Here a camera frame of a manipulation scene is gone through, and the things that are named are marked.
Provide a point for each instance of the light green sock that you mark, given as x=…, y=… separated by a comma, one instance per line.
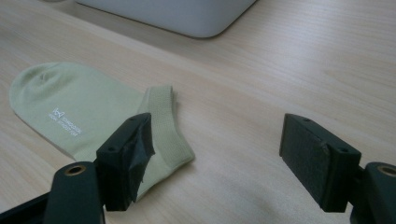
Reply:
x=84, y=109

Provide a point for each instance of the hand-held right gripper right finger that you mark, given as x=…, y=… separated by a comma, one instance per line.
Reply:
x=314, y=158

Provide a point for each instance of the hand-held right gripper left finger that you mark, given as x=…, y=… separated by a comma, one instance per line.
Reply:
x=120, y=168

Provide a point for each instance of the white plastic bin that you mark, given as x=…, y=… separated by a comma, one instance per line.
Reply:
x=174, y=15

